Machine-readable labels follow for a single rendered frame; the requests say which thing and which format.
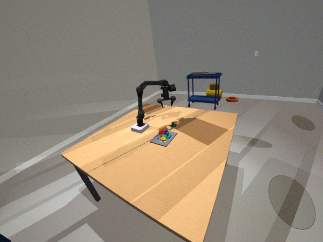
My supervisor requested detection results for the dark teal gear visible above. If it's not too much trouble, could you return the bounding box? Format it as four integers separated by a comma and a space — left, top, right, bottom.
164, 132, 171, 138

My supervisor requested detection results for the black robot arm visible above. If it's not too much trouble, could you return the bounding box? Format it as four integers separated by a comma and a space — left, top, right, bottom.
136, 80, 176, 127

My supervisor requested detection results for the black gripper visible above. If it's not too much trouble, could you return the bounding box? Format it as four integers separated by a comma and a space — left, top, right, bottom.
157, 93, 176, 107

